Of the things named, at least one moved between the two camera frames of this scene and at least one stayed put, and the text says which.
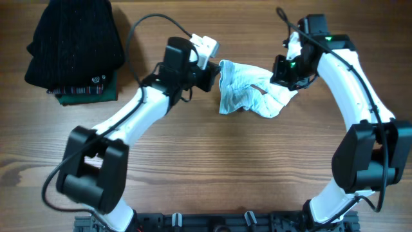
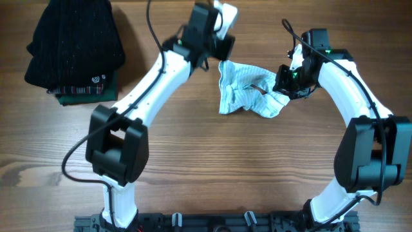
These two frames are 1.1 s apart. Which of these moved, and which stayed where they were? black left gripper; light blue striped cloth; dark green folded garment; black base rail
Moved: black left gripper
Stayed: dark green folded garment; light blue striped cloth; black base rail
